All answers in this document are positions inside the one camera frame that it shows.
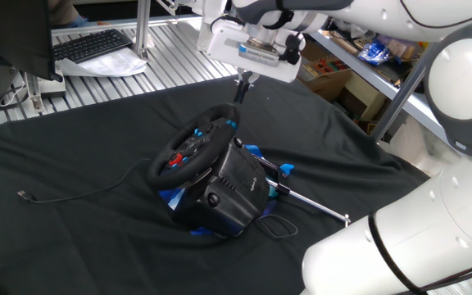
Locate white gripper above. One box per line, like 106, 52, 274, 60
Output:
206, 19, 306, 104

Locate black racing steering wheel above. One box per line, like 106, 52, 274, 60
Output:
145, 102, 241, 192

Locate black wheel base housing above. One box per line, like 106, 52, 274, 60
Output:
172, 137, 272, 238

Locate black racing wheel controller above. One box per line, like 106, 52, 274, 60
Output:
157, 143, 280, 238

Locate open cardboard box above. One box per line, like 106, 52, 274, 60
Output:
297, 40, 354, 103

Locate beige cardboard box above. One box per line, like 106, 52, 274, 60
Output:
338, 71, 388, 122

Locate black clamp with metal screw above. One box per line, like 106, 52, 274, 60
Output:
246, 151, 352, 229

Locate blue plastic bag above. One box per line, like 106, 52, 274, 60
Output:
357, 39, 392, 66

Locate white paper sheets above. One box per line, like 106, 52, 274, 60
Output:
57, 47, 150, 79

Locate grey metal shelf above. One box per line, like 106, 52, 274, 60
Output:
309, 30, 450, 143

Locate black keyboard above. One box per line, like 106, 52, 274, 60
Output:
52, 27, 134, 65

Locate person in brown clothing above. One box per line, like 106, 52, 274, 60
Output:
48, 0, 110, 29

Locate black cloth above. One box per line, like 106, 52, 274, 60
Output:
0, 75, 432, 295

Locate black monitor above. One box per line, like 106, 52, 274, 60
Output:
0, 0, 64, 108

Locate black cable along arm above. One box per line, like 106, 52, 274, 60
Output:
275, 0, 472, 295

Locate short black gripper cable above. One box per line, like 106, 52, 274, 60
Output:
210, 15, 246, 34

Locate white stand with base plate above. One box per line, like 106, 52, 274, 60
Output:
176, 0, 231, 52

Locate upright aluminium profile post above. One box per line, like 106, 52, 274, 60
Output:
134, 0, 153, 61

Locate thin black looped cable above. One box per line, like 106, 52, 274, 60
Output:
253, 212, 299, 241

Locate thin black USB cable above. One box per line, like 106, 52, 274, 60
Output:
16, 157, 153, 205

